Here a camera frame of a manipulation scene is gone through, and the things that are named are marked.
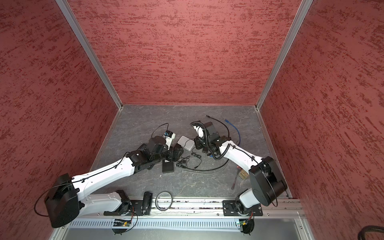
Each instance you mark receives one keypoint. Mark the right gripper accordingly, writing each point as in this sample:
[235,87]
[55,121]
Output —
[197,141]

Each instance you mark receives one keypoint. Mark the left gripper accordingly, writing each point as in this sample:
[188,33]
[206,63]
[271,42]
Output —
[176,156]

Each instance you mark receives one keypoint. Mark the black power adapter with cable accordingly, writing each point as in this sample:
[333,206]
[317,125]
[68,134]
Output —
[183,162]

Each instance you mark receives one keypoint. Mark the black network switch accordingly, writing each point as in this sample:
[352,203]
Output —
[167,167]

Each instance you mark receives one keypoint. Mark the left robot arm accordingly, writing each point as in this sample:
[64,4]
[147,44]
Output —
[71,197]

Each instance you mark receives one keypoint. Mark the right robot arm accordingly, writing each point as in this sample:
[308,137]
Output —
[267,181]

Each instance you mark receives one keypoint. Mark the brown spice jar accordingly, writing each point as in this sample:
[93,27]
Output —
[243,175]

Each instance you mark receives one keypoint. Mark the white small network switch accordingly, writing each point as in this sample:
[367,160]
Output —
[186,143]

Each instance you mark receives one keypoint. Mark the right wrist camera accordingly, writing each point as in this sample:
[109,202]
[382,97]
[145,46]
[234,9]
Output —
[199,131]

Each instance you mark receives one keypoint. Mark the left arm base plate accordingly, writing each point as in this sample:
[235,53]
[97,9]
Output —
[127,209]

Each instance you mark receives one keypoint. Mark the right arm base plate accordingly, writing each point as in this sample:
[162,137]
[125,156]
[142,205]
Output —
[236,209]

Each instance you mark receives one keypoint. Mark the aluminium front rail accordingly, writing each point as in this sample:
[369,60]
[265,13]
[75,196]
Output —
[213,208]

